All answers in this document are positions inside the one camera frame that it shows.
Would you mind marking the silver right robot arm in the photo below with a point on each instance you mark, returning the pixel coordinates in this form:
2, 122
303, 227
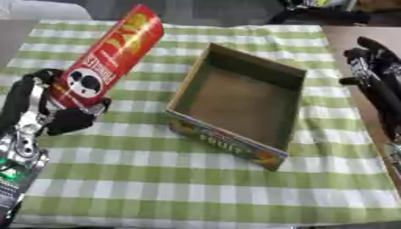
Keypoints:
395, 162

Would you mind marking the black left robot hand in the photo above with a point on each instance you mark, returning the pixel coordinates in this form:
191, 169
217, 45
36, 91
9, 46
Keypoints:
70, 119

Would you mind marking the red cylindrical snack can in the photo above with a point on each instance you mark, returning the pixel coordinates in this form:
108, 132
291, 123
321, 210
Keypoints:
112, 55

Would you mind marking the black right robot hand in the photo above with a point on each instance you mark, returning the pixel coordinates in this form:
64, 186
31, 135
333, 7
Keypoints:
378, 80

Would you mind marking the white chair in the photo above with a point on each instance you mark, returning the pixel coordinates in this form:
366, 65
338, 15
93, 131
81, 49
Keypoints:
44, 9

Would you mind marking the black tripod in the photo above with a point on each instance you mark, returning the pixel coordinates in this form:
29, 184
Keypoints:
318, 13

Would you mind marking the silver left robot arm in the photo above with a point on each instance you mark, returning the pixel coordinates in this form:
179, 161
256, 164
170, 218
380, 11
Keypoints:
18, 161

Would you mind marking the open tan cardboard box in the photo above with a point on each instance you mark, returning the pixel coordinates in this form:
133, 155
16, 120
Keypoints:
237, 104

